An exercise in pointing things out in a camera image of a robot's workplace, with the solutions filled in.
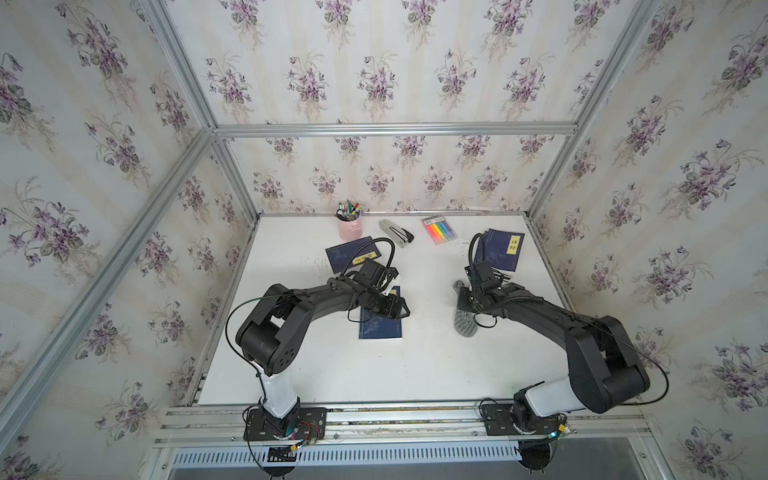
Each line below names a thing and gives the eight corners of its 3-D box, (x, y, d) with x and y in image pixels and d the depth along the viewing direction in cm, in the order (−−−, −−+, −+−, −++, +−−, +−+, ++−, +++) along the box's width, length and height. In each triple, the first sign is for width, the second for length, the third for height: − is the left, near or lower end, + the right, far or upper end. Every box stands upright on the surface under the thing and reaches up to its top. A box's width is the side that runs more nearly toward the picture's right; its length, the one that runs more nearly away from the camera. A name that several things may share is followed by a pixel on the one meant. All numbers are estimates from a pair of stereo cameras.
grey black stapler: (402, 248, 111) (402, 244, 110) (377, 225, 119) (377, 222, 117) (414, 240, 114) (415, 236, 112) (389, 218, 121) (389, 215, 120)
